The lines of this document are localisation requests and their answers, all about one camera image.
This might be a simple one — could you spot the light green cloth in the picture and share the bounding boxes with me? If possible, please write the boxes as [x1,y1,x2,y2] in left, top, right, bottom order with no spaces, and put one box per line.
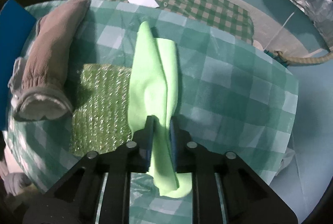
[128,21,192,199]

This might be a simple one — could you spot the blue cardboard box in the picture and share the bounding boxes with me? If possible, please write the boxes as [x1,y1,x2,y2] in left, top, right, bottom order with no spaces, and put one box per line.
[0,0,37,130]

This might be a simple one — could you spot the grey fleece mitten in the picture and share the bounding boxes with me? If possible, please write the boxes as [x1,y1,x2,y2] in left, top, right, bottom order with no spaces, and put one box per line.
[12,0,90,121]

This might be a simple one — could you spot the green sparkly knitted cloth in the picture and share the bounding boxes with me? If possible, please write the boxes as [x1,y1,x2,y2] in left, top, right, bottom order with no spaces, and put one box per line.
[70,64,132,156]

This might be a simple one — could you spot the green checkered tablecloth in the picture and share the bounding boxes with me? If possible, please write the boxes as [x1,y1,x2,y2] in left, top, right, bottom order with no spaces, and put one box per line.
[6,0,299,224]

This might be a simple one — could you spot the grey sock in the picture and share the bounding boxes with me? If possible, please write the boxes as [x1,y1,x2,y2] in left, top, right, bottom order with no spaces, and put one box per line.
[8,57,26,108]

